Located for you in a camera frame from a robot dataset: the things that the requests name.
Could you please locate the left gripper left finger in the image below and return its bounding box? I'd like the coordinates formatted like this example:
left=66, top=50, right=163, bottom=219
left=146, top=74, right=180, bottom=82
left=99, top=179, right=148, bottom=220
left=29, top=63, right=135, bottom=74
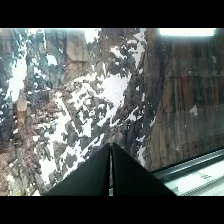
left=44, top=143, right=111, bottom=197

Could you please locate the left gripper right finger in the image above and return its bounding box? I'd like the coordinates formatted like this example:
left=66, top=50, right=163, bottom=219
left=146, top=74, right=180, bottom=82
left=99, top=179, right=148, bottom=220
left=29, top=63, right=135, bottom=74
left=111, top=142, right=176, bottom=197

